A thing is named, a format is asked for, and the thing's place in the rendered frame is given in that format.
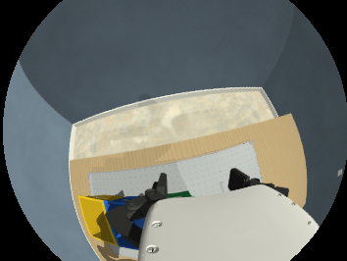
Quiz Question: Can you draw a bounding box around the grey perforated base plate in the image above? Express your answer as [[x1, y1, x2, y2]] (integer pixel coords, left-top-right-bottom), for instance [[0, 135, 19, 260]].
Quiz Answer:
[[88, 140, 263, 196]]

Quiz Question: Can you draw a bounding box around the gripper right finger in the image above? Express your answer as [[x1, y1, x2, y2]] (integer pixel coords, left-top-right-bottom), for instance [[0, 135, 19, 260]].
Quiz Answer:
[[228, 168, 289, 197]]

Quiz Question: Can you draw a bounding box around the blue open-top bin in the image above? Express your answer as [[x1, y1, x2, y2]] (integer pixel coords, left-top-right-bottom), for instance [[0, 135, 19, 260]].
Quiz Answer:
[[104, 196, 145, 250]]

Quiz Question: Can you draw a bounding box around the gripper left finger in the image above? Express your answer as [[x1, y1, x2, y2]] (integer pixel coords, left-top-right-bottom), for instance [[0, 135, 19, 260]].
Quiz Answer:
[[105, 173, 168, 248]]

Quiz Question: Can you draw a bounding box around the yellow bin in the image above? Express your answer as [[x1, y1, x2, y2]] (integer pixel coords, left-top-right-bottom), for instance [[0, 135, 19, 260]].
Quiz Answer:
[[78, 195, 126, 246]]

